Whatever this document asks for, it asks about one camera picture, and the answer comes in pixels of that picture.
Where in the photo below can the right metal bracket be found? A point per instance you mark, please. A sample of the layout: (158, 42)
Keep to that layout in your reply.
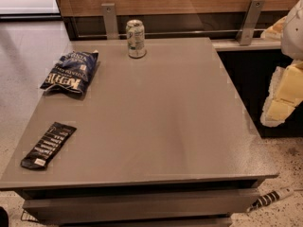
(246, 32)

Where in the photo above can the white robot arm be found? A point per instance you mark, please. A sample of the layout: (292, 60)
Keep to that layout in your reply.
(292, 33)

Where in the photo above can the green white 7up can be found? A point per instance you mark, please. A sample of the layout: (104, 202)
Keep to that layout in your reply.
(135, 33)

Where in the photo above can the grey drawer cabinet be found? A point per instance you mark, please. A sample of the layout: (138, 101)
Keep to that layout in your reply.
(101, 206)

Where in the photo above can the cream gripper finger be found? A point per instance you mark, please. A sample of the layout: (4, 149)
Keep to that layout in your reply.
(285, 94)
(274, 32)

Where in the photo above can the blue Kettle chips bag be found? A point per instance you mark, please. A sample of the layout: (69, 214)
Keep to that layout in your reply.
(73, 72)

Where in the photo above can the metal bracket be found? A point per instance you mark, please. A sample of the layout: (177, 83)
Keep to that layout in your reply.
(246, 32)
(110, 20)

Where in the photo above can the left metal bracket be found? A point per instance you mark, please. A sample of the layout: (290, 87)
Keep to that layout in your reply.
(110, 20)

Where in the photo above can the white black power strip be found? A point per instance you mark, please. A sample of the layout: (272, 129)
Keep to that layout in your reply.
(269, 198)

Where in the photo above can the black RXBAR chocolate wrapper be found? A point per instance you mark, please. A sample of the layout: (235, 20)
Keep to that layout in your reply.
(47, 147)

